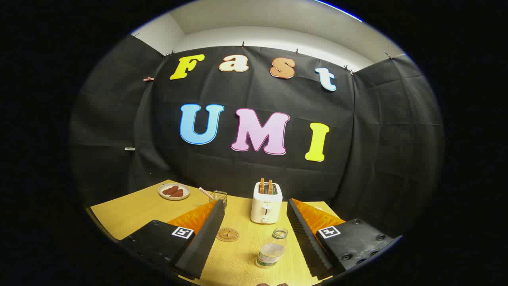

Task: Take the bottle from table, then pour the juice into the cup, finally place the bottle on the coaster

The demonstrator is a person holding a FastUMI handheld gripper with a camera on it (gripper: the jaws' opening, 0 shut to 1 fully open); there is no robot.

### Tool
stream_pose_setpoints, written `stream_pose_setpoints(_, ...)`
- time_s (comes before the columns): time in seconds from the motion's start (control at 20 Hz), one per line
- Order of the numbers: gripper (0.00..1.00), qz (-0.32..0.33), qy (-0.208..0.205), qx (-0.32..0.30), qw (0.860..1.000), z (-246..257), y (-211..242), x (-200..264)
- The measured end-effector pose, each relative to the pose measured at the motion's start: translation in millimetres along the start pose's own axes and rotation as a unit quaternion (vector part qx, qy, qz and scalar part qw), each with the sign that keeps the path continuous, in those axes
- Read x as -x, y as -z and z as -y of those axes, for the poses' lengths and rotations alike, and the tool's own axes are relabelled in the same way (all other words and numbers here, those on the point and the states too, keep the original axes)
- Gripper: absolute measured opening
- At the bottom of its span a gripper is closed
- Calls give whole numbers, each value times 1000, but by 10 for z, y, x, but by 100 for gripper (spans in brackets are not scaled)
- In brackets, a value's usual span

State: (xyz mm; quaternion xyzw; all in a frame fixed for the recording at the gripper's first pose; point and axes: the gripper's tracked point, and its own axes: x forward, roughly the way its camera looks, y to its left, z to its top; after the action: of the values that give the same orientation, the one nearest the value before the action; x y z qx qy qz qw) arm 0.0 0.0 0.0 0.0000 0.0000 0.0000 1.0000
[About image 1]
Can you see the black backdrop cloth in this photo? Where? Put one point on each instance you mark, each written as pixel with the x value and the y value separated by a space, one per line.
pixel 254 174

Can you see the round wooden coaster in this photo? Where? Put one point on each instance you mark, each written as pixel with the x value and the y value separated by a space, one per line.
pixel 228 234

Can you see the white round plate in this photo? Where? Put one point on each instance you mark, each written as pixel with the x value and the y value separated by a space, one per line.
pixel 162 194

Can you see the toast slice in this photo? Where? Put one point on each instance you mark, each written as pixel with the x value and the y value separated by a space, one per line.
pixel 262 186
pixel 270 186

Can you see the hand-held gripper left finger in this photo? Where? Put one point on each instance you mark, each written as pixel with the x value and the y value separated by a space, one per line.
pixel 198 246

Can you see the red striped straw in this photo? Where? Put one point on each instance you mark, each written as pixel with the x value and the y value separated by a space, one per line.
pixel 205 192

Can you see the white toaster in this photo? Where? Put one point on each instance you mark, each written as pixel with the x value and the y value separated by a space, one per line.
pixel 266 208

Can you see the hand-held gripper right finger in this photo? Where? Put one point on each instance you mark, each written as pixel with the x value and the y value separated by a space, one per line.
pixel 307 242

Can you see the wooden table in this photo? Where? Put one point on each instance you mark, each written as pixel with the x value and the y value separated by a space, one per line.
pixel 242 258

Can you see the red sausage piece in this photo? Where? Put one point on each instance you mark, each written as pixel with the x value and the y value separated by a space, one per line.
pixel 170 190
pixel 177 194

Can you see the clear plastic juice bottle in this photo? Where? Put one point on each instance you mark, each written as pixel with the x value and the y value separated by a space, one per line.
pixel 271 252

